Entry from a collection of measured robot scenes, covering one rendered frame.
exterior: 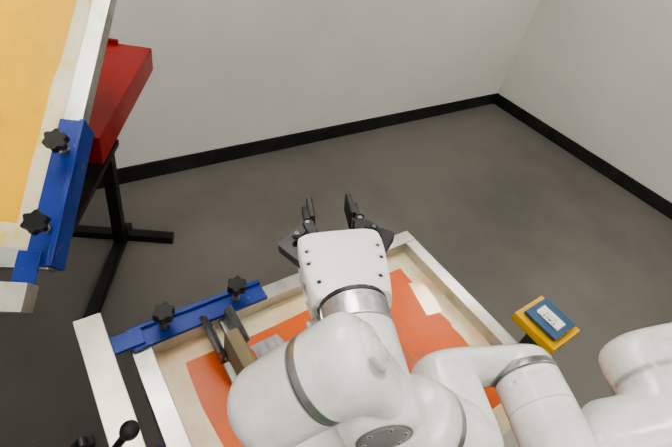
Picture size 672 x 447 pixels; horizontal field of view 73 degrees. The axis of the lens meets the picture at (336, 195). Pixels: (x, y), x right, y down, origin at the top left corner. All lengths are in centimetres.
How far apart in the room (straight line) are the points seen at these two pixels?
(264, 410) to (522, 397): 35
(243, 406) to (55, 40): 101
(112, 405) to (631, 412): 79
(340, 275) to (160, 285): 196
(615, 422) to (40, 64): 122
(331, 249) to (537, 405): 30
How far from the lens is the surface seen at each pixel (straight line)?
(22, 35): 128
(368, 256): 52
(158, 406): 99
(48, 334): 236
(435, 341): 119
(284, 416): 38
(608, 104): 437
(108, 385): 97
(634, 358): 76
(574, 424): 63
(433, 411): 48
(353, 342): 35
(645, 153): 432
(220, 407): 102
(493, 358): 63
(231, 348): 97
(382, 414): 40
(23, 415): 219
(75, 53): 122
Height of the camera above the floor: 188
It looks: 39 degrees down
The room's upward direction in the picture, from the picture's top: 14 degrees clockwise
